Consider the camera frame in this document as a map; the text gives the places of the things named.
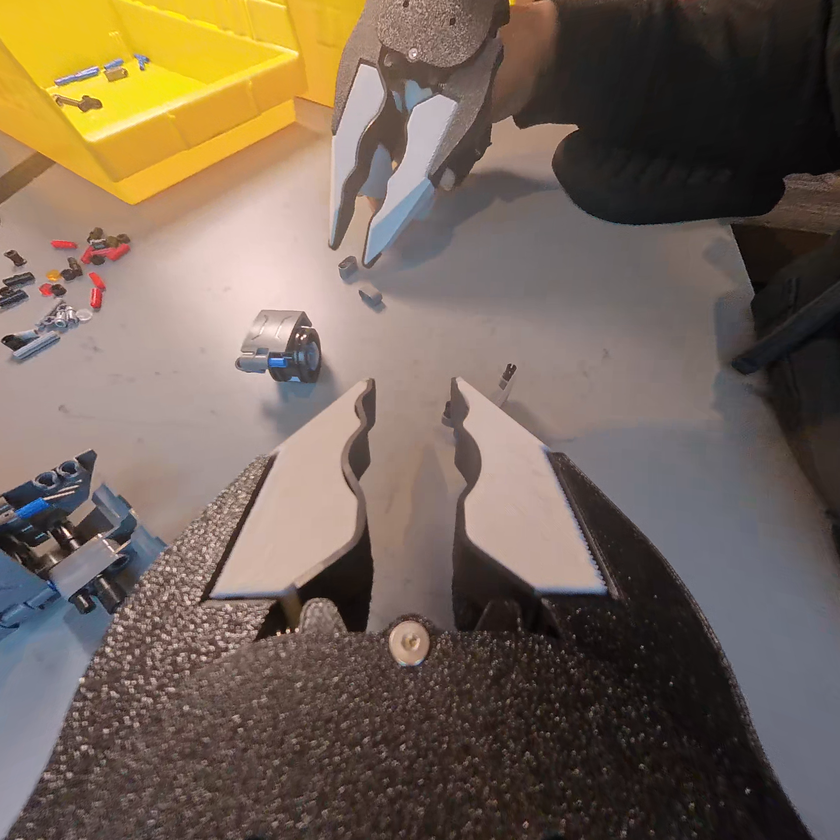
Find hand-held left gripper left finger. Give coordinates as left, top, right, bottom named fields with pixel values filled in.
left=209, top=378, right=378, bottom=600

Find pile of small brick pins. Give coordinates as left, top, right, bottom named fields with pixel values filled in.
left=0, top=226, right=132, bottom=363

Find grey black wheel assembly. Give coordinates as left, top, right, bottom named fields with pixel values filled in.
left=235, top=308, right=324, bottom=385

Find person's right forearm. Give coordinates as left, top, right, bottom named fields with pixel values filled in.
left=512, top=0, right=840, bottom=225

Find yellow bin with divider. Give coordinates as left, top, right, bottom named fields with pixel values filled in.
left=0, top=0, right=309, bottom=206

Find grey desk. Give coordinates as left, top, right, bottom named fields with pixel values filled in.
left=0, top=108, right=840, bottom=840

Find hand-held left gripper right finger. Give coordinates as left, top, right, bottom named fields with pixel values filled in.
left=449, top=377, right=610, bottom=598

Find small blue brick pieces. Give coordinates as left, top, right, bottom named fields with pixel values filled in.
left=52, top=56, right=153, bottom=86

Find person's right hand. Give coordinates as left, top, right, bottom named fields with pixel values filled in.
left=492, top=0, right=559, bottom=123

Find grey curved brick panel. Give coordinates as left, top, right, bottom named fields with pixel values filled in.
left=441, top=364, right=519, bottom=429

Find grey brick block assembly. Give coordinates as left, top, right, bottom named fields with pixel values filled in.
left=0, top=449, right=169, bottom=641

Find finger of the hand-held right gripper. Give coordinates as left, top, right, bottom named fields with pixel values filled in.
left=362, top=94, right=460, bottom=269
left=327, top=59, right=388, bottom=252

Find yellow plastic bin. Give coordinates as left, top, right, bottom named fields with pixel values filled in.
left=246, top=0, right=368, bottom=110

